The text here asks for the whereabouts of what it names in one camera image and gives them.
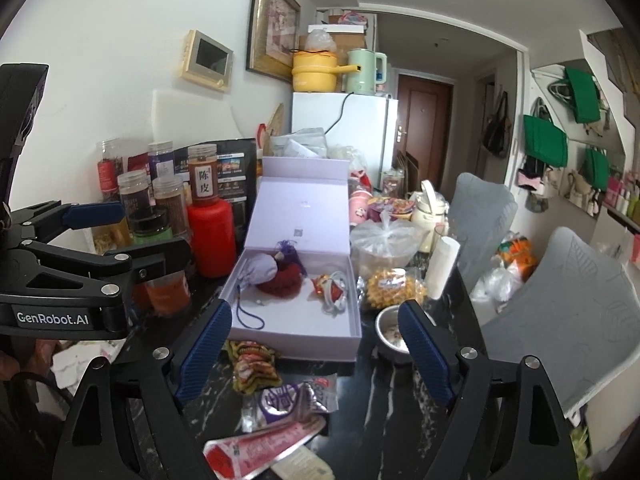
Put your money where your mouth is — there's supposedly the white refrigerator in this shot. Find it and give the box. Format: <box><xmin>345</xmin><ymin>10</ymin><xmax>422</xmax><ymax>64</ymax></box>
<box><xmin>291</xmin><ymin>92</ymin><xmax>398</xmax><ymax>188</ymax></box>

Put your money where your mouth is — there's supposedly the framed wall picture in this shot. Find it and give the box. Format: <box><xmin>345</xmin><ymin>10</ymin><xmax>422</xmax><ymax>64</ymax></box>
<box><xmin>246</xmin><ymin>0</ymin><xmax>302</xmax><ymax>82</ymax></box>

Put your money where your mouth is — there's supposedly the lavender drawstring pouch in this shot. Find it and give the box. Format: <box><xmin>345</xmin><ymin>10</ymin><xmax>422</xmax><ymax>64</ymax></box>
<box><xmin>235</xmin><ymin>240</ymin><xmax>303</xmax><ymax>330</ymax></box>

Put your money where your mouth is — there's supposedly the light green kettle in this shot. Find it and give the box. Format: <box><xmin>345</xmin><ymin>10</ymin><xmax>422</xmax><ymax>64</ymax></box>
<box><xmin>346</xmin><ymin>49</ymin><xmax>387</xmax><ymax>96</ymax></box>

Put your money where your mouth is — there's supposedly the yellow waffle snack pack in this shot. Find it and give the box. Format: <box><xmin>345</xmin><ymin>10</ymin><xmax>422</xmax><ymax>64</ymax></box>
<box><xmin>363</xmin><ymin>269</ymin><xmax>426</xmax><ymax>310</ymax></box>

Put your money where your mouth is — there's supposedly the lower green tote bag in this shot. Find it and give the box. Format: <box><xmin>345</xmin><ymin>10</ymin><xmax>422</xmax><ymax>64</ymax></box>
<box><xmin>584</xmin><ymin>148</ymin><xmax>608</xmax><ymax>191</ymax></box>

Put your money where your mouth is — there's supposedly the green brown snack packet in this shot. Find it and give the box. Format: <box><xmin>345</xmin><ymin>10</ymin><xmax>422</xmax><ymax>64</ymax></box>
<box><xmin>224</xmin><ymin>340</ymin><xmax>282</xmax><ymax>396</ymax></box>

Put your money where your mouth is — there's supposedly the yellow cooking pot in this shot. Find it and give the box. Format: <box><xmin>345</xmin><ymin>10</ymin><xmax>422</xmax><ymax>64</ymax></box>
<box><xmin>292</xmin><ymin>50</ymin><xmax>362</xmax><ymax>93</ymax></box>

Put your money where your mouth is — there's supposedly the green tote bag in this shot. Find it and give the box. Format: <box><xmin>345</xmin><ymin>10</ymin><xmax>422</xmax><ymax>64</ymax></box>
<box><xmin>524</xmin><ymin>98</ymin><xmax>568</xmax><ymax>168</ymax></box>
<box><xmin>584</xmin><ymin>148</ymin><xmax>608</xmax><ymax>191</ymax></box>
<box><xmin>547</xmin><ymin>67</ymin><xmax>601</xmax><ymax>125</ymax></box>

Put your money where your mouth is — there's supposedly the dark hanging handbag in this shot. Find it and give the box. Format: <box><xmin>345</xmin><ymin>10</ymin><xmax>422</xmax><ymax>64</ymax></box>
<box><xmin>482</xmin><ymin>91</ymin><xmax>510</xmax><ymax>159</ymax></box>

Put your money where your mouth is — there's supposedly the green label black lid jar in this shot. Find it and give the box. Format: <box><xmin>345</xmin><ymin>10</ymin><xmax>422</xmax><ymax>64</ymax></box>
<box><xmin>129</xmin><ymin>206</ymin><xmax>174</xmax><ymax>245</ymax></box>

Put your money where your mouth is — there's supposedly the red snack packet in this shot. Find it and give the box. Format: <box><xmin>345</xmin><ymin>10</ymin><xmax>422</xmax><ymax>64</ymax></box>
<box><xmin>312</xmin><ymin>271</ymin><xmax>347</xmax><ymax>302</ymax></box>

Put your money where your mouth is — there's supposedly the left green tote bag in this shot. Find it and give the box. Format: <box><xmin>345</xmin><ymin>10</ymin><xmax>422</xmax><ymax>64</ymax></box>
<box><xmin>524</xmin><ymin>98</ymin><xmax>568</xmax><ymax>168</ymax></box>

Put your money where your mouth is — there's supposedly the red label tall jar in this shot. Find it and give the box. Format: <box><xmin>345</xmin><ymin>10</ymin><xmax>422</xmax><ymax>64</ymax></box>
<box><xmin>188</xmin><ymin>143</ymin><xmax>219</xmax><ymax>206</ymax></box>

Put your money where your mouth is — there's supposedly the far grey chair cover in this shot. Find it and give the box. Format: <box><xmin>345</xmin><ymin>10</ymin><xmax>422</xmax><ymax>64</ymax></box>
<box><xmin>449</xmin><ymin>172</ymin><xmax>518</xmax><ymax>290</ymax></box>

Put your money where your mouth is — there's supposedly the dark red fluffy scrunchie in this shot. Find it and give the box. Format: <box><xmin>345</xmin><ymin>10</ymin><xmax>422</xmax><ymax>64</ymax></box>
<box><xmin>257</xmin><ymin>252</ymin><xmax>306</xmax><ymax>299</ymax></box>

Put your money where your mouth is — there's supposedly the steel bowl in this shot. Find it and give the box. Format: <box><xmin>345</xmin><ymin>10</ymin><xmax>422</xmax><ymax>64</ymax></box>
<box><xmin>374</xmin><ymin>304</ymin><xmax>412</xmax><ymax>365</ymax></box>

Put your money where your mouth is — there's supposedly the upper green tote bag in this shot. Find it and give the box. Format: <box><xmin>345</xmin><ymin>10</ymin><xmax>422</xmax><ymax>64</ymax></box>
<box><xmin>547</xmin><ymin>67</ymin><xmax>601</xmax><ymax>125</ymax></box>

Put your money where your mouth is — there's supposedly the brown label clear jar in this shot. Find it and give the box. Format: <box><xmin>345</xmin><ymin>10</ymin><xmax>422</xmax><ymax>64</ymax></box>
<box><xmin>117</xmin><ymin>170</ymin><xmax>151</xmax><ymax>221</ymax></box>

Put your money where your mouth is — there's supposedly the wall thermostat panel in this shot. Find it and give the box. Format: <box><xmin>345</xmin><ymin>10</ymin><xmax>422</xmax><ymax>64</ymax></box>
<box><xmin>180</xmin><ymin>29</ymin><xmax>233</xmax><ymax>92</ymax></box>

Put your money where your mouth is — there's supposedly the grey chair cover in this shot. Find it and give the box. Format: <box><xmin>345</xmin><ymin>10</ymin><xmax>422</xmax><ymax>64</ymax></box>
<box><xmin>449</xmin><ymin>172</ymin><xmax>518</xmax><ymax>290</ymax></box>
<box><xmin>482</xmin><ymin>226</ymin><xmax>639</xmax><ymax>416</ymax></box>

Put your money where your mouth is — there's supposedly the orange label clear jar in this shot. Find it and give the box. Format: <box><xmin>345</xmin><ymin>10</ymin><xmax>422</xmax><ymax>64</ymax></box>
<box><xmin>144</xmin><ymin>271</ymin><xmax>191</xmax><ymax>316</ymax></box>

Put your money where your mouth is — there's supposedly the white open gift box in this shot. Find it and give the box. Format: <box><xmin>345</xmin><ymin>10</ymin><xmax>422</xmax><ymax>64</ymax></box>
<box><xmin>220</xmin><ymin>157</ymin><xmax>362</xmax><ymax>362</ymax></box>

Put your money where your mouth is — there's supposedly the pink sachet packet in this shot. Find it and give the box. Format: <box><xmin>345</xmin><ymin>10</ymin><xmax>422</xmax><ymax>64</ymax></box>
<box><xmin>203</xmin><ymin>415</ymin><xmax>326</xmax><ymax>479</ymax></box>

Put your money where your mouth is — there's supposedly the white plastic bag bowl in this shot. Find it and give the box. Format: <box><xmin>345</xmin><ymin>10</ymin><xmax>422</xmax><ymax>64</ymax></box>
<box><xmin>349</xmin><ymin>210</ymin><xmax>426</xmax><ymax>278</ymax></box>

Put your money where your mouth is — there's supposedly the silver purple Gozki packet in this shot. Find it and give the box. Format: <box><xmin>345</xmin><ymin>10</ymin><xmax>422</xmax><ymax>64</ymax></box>
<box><xmin>241</xmin><ymin>374</ymin><xmax>338</xmax><ymax>434</ymax></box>

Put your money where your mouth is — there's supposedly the red cylindrical canister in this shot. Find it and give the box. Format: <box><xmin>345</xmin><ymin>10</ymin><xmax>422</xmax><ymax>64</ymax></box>
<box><xmin>188</xmin><ymin>198</ymin><xmax>236</xmax><ymax>278</ymax></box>

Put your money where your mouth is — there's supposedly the white charging cable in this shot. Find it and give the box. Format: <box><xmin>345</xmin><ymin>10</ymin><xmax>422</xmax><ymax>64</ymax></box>
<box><xmin>319</xmin><ymin>270</ymin><xmax>352</xmax><ymax>317</ymax></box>

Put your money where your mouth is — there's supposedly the near grey chair cover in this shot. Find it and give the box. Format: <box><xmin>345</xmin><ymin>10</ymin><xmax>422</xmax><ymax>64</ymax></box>
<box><xmin>482</xmin><ymin>226</ymin><xmax>639</xmax><ymax>416</ymax></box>

